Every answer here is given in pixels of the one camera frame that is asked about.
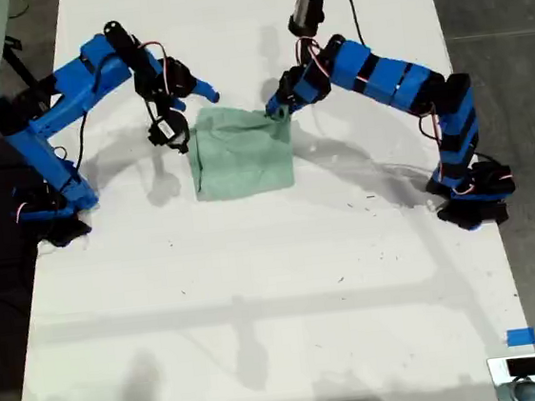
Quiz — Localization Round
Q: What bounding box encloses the black stand leg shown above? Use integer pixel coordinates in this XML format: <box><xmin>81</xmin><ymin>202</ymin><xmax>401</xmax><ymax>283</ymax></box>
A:
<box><xmin>0</xmin><ymin>33</ymin><xmax>41</xmax><ymax>93</ymax></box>

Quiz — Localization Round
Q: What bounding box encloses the black camera cable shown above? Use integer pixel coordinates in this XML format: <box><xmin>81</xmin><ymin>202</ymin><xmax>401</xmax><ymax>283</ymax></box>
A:
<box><xmin>64</xmin><ymin>58</ymin><xmax>121</xmax><ymax>171</ymax></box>
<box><xmin>315</xmin><ymin>0</ymin><xmax>367</xmax><ymax>52</ymax></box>

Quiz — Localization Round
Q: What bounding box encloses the pale green t-shirt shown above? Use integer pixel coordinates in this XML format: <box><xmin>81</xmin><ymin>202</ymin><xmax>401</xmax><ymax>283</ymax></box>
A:
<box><xmin>182</xmin><ymin>98</ymin><xmax>300</xmax><ymax>205</ymax></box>

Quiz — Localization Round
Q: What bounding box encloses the black camera box with label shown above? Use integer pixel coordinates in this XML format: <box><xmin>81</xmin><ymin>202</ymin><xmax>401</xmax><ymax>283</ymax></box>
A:
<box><xmin>145</xmin><ymin>112</ymin><xmax>192</xmax><ymax>157</ymax></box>

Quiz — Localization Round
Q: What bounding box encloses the black silver camera box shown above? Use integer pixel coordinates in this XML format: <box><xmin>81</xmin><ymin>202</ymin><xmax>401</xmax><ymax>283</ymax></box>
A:
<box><xmin>285</xmin><ymin>0</ymin><xmax>330</xmax><ymax>39</ymax></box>

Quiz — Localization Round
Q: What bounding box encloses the blue tape strip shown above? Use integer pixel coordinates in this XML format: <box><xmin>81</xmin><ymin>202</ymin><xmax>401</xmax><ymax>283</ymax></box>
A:
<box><xmin>505</xmin><ymin>326</ymin><xmax>535</xmax><ymax>348</ymax></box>

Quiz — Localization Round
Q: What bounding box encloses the small black box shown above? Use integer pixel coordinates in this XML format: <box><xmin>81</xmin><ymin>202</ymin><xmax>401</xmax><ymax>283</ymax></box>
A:
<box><xmin>505</xmin><ymin>356</ymin><xmax>535</xmax><ymax>380</ymax></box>

